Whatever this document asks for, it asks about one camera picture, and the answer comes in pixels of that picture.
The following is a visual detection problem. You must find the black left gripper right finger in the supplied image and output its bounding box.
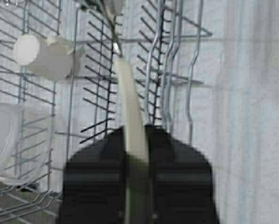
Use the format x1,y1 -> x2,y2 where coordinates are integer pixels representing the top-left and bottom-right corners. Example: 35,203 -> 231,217
145,125 -> 220,224

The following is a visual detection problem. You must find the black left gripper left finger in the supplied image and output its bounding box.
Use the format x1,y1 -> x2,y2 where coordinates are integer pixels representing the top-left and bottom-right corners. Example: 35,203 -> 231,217
56,127 -> 126,224

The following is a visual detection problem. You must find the clear plastic container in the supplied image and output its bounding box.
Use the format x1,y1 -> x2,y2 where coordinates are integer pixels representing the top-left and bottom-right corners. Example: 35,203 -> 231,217
0,103 -> 54,186

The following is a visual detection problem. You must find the white cup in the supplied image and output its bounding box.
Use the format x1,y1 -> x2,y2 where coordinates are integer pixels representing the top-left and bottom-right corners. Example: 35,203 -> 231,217
13,34 -> 86,82

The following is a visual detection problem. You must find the wire dish rack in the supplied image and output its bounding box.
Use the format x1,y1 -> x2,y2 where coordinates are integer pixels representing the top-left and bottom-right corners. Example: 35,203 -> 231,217
0,0 -> 214,224

